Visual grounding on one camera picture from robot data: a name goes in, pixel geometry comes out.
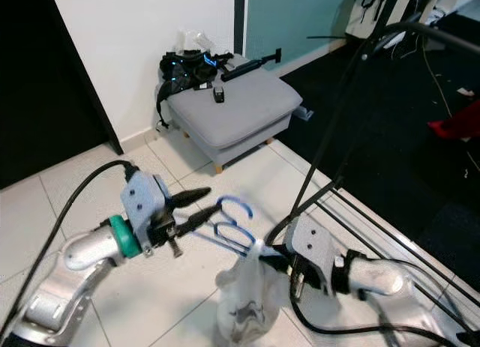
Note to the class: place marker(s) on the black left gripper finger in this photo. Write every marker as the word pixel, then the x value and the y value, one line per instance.
pixel 189 198
pixel 189 220

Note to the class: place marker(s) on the white printed garment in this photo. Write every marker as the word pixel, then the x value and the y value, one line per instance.
pixel 251 302

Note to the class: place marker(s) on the blue plastic hanger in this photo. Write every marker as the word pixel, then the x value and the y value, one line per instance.
pixel 249 207

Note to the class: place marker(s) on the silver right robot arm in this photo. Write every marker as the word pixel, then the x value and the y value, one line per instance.
pixel 382 283

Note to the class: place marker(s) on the small black device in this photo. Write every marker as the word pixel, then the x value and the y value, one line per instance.
pixel 220 96

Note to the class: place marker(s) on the black headset with blue lights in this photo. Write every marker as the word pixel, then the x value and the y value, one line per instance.
pixel 187 70

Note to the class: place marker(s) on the black tripod stick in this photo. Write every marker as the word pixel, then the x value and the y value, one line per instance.
pixel 247 68

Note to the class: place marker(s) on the black metal clothes rack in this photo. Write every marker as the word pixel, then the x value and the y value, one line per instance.
pixel 339 118

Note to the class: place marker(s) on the crumpled clear plastic bag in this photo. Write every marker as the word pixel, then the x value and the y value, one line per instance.
pixel 195 42

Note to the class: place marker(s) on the black door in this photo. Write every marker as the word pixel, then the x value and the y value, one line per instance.
pixel 52 77

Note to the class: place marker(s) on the red cloth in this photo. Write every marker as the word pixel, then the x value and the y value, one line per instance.
pixel 457 122

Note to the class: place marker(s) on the white shelf unit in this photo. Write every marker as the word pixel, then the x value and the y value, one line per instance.
pixel 405 10

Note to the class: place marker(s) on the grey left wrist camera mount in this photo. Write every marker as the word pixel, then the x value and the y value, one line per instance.
pixel 146 204

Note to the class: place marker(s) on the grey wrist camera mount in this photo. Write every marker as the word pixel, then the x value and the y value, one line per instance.
pixel 146 204
pixel 315 246

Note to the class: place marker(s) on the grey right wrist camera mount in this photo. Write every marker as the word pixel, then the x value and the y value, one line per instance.
pixel 315 246

